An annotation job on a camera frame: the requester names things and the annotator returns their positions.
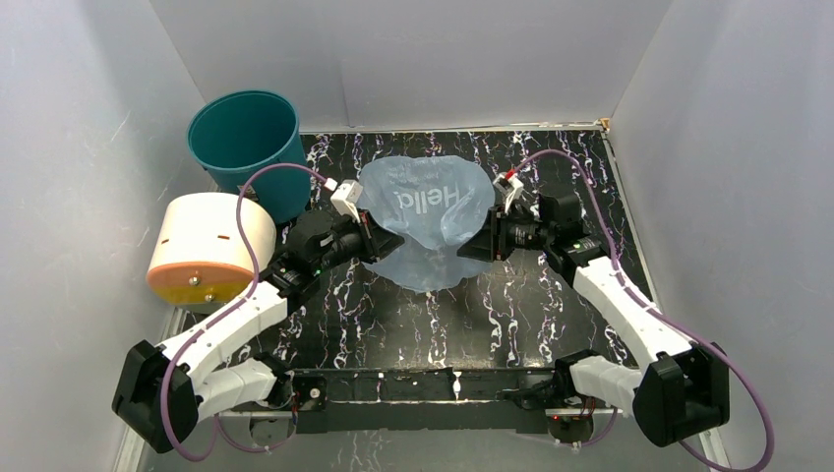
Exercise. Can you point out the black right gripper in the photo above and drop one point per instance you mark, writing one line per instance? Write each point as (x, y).
(491, 242)

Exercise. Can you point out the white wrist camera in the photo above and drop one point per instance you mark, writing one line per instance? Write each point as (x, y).
(510, 187)
(344, 197)

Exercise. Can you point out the teal plastic trash bin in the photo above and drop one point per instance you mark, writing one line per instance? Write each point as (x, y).
(238, 134)

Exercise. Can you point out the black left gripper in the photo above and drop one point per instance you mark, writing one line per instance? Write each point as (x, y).
(378, 242)

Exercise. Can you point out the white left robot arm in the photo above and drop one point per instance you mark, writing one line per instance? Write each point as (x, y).
(166, 390)

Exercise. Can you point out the light blue plastic bag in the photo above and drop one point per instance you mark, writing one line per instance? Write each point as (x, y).
(436, 204)

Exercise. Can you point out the cream orange round container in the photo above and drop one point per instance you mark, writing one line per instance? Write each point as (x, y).
(200, 262)

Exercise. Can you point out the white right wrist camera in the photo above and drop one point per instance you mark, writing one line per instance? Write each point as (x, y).
(510, 187)

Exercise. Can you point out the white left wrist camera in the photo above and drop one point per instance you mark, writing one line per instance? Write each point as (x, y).
(344, 197)

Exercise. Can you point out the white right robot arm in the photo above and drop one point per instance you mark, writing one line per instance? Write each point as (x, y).
(679, 387)

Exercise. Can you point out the black front mounting rail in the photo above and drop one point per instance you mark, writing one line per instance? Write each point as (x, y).
(524, 400)

